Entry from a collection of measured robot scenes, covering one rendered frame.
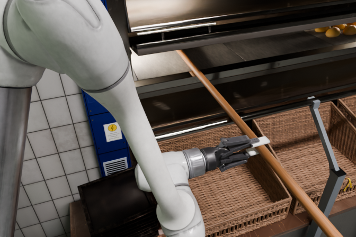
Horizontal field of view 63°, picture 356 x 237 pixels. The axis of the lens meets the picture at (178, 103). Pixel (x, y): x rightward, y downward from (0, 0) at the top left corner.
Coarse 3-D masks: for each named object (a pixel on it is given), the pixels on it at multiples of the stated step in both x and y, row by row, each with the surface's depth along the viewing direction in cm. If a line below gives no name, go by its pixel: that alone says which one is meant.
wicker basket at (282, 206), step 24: (168, 144) 154; (192, 144) 158; (216, 144) 164; (216, 168) 169; (240, 168) 171; (264, 168) 152; (192, 192) 157; (216, 192) 157; (240, 192) 156; (264, 192) 156; (288, 192) 137; (216, 216) 144; (240, 216) 128; (264, 216) 136
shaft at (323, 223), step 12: (204, 84) 132; (216, 96) 122; (228, 108) 114; (240, 120) 107; (252, 132) 101; (264, 156) 93; (276, 168) 88; (288, 180) 84; (300, 192) 80; (312, 204) 77; (312, 216) 75; (324, 216) 74; (324, 228) 72
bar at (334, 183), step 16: (320, 96) 126; (336, 96) 126; (256, 112) 117; (272, 112) 118; (192, 128) 109; (208, 128) 111; (320, 128) 123; (336, 176) 118; (336, 192) 124; (320, 208) 132
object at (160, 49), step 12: (336, 12) 155; (348, 12) 152; (252, 24) 142; (264, 24) 139; (312, 24) 131; (324, 24) 133; (336, 24) 135; (168, 36) 131; (180, 36) 129; (228, 36) 120; (240, 36) 121; (252, 36) 123; (264, 36) 125; (132, 48) 120; (156, 48) 112; (168, 48) 114; (180, 48) 115
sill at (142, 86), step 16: (320, 48) 167; (336, 48) 166; (352, 48) 168; (240, 64) 152; (256, 64) 152; (272, 64) 154; (288, 64) 158; (144, 80) 140; (160, 80) 139; (176, 80) 140; (192, 80) 143
